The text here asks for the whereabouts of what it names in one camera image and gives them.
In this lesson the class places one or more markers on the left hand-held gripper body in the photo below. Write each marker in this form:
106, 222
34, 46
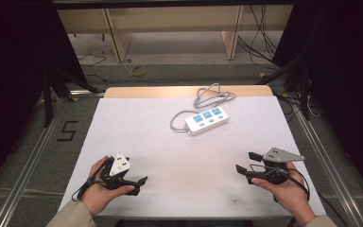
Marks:
119, 164

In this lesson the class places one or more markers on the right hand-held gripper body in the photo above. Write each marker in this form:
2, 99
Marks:
275, 164

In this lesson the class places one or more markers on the yellow tape roll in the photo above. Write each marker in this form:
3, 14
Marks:
138, 71

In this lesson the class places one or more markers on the person's right hand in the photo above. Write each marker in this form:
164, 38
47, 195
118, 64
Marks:
288, 192

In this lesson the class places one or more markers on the wooden table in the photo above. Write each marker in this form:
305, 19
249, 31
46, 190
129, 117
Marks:
157, 92

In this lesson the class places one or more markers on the light wooden desk frame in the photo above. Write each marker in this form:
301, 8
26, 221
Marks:
119, 38

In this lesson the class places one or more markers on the person's left hand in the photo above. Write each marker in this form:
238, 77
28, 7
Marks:
98, 195

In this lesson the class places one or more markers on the aluminium floor rail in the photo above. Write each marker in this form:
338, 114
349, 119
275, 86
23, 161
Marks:
331, 164
28, 164

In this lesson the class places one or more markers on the white table cover sheet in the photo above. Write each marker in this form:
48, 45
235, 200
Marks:
176, 164

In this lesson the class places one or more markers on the white power strip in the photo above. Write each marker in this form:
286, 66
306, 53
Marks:
206, 120

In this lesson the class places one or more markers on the black curtain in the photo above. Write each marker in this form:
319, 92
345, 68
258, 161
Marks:
15, 78
343, 78

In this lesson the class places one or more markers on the black metal stand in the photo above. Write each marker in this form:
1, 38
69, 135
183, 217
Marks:
60, 85
302, 88

